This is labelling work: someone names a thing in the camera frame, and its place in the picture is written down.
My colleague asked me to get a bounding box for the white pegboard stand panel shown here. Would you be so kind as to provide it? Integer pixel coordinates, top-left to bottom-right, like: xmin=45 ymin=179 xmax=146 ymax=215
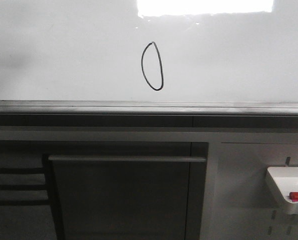
xmin=0 ymin=126 xmax=298 ymax=240

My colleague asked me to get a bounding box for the white plastic marker tray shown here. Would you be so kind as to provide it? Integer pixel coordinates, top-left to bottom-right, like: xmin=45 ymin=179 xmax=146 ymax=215
xmin=265 ymin=166 xmax=298 ymax=215

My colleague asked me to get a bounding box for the dark rectangular frame with bar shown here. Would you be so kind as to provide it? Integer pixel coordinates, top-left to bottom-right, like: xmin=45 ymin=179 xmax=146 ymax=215
xmin=42 ymin=142 xmax=209 ymax=240

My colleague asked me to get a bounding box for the white whiteboard with metal frame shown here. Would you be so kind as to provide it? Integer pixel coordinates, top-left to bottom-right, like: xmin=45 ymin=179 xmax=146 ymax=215
xmin=0 ymin=0 xmax=298 ymax=121

